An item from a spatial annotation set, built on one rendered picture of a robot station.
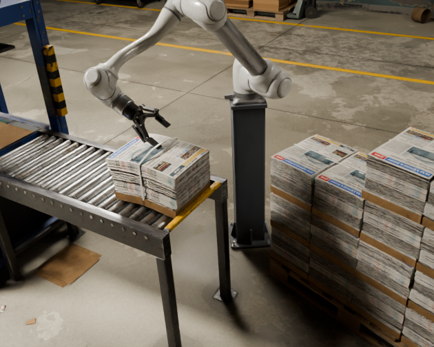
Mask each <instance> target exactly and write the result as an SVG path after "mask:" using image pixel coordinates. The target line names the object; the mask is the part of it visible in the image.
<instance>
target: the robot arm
mask: <svg viewBox="0 0 434 347"><path fill-rule="evenodd" d="M187 17H189V18H190V19H192V20H193V21H194V22H195V23H197V24H198V25H200V26H201V27H202V28H204V29H205V30H206V31H209V32H212V33H213V34H214V35H215V36H216V37H217V39H218V40H219V41H220V42H221V43H222V44H223V45H224V46H225V47H226V48H227V49H228V50H229V51H230V52H231V54H232V55H233V56H234V57H235V60H234V65H233V85H234V91H233V92H231V93H229V94H225V99H228V100H233V103H232V104H233V105H234V106H237V105H250V104H264V103H265V100H264V99H263V98H262V96H264V97H267V98H270V99H280V98H284V97H285V96H286V95H287V94H288V93H289V92H290V91H291V79H290V77H289V75H288V74H287V73H286V72H284V71H282V69H280V68H279V67H278V66H277V65H276V64H275V63H274V62H272V61H271V60H270V59H263V58H262V57H261V55H259V53H258V52H257V51H256V50H255V49H254V47H253V46H252V45H251V44H250V42H248V40H247V39H246V38H245V37H244V36H243V35H242V33H241V32H240V31H239V29H238V28H237V27H236V26H235V25H234V24H233V23H232V22H231V20H230V19H229V18H228V17H227V11H226V5H225V2H224V1H223V0H167V3H166V4H165V6H164V7H163V9H162V10H161V13H160V14H159V16H158V18H157V20H156V22H155V24H154V26H153V27H152V29H151V30H150V31H149V32H148V33H147V34H146V35H144V36H142V37H141V38H139V39H138V40H136V41H135V42H133V43H131V44H129V45H128V46H126V47H125V48H123V49H122V50H120V51H119V52H117V53H116V54H115V55H114V56H113V57H112V58H111V59H110V60H108V61H107V62H105V63H99V64H98V65H97V66H96V67H91V68H89V69H88V70H87V71H86V72H85V74H84V77H83V80H84V83H85V86H86V88H87V90H88V91H89V92H90V93H91V94H92V95H93V96H95V97H96V99H97V100H99V101H100V102H101V103H102V104H104V105H106V106H107V107H110V108H112V109H113V110H114V111H115V112H117V113H118V114H120V115H121V116H124V117H126V118H127V119H128V120H132V121H133V122H134V124H133V125H132V128H133V129H134V130H135V131H136V133H137V134H138V136H139V137H140V139H141V140H142V141H143V143H146V142H148V143H149V144H150V145H153V146H154V147H155V146H157V145H158V144H159V143H158V142H157V141H155V140H154V139H153V138H152V137H149V134H148V133H147V130H146V128H145V123H144V122H145V119H146V118H148V117H155V120H157V121H158V122H159V123H160V124H162V125H163V126H164V127H166V128H168V127H169V126H170V125H171V124H170V123H168V122H167V121H166V120H165V119H164V118H163V117H162V116H161V115H160V114H159V113H158V112H159V109H156V108H153V107H148V106H145V105H144V104H141V105H139V106H138V105H136V104H135V103H134V101H133V100H132V99H131V98H130V97H128V96H127V95H126V94H124V93H123V91H122V90H121V89H120V87H119V86H118V85H117V84H116V83H117V80H118V71H119V70H120V68H121V67H122V65H123V64H124V63H125V62H127V61H128V60H130V59H132V58H133V57H135V56H137V55H139V54H140V53H142V52H144V51H146V50H148V49H149V48H151V47H152V46H154V45H155V44H157V43H158V42H159V41H160V40H161V39H162V38H163V37H164V36H165V35H166V34H167V33H168V32H169V31H170V30H171V29H172V28H174V27H175V26H176V25H178V24H179V23H180V22H181V21H182V20H183V19H184V18H187ZM143 110H144V111H147V112H152V113H144V112H143ZM140 125H141V126H140Z"/></svg>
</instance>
